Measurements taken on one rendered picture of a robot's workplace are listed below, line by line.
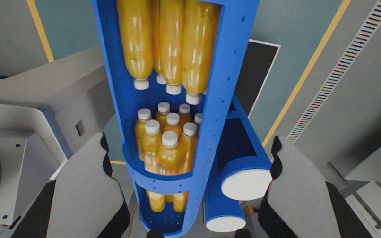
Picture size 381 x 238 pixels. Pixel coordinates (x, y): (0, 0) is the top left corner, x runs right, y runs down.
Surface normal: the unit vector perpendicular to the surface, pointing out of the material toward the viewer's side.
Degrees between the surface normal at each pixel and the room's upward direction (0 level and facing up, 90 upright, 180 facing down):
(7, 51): 0
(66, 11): 0
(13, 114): 0
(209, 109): 33
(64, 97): 90
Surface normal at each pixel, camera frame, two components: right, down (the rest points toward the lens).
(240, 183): -0.01, 0.58
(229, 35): 0.57, 0.56
